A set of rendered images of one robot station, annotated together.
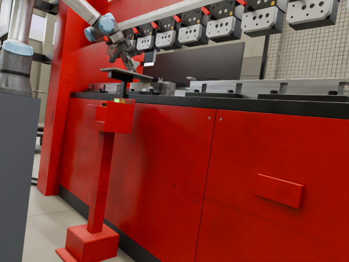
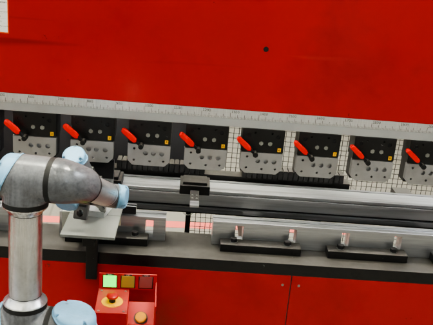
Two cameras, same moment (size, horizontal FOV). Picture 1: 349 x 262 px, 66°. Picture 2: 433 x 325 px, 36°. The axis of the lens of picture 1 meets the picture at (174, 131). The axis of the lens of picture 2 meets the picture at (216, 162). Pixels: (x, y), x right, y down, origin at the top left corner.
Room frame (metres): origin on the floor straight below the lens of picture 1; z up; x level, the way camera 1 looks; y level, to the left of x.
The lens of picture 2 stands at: (-0.05, 1.72, 2.00)
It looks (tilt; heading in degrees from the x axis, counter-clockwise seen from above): 19 degrees down; 309
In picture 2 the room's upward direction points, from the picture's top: 5 degrees clockwise
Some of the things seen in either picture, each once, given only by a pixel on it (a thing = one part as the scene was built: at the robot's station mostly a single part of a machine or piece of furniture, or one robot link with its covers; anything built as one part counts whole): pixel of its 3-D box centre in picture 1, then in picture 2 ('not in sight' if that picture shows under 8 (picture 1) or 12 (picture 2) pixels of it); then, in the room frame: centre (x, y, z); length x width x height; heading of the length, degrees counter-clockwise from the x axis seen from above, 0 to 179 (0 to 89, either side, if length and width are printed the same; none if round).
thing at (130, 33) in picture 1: (132, 41); (37, 131); (1.89, 0.37, 1.26); 0.15 x 0.09 x 0.17; 42
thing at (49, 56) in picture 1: (42, 56); not in sight; (2.50, 1.29, 1.18); 0.40 x 0.24 x 0.07; 42
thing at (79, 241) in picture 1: (88, 243); not in sight; (1.39, 0.37, 0.06); 0.25 x 0.20 x 0.12; 135
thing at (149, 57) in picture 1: (149, 58); (100, 170); (1.72, 0.22, 1.13); 0.10 x 0.02 x 0.10; 42
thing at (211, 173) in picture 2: not in sight; (230, 186); (1.62, -0.43, 0.94); 1.02 x 0.06 x 0.12; 42
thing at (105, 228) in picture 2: (126, 74); (93, 220); (1.62, 0.33, 1.00); 0.26 x 0.18 x 0.01; 132
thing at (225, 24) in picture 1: (225, 21); (261, 147); (1.30, -0.17, 1.26); 0.15 x 0.09 x 0.17; 42
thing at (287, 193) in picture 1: (277, 190); not in sight; (0.86, -0.35, 0.59); 0.15 x 0.02 x 0.07; 42
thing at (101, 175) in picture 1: (101, 180); not in sight; (1.41, 0.35, 0.39); 0.06 x 0.06 x 0.54; 45
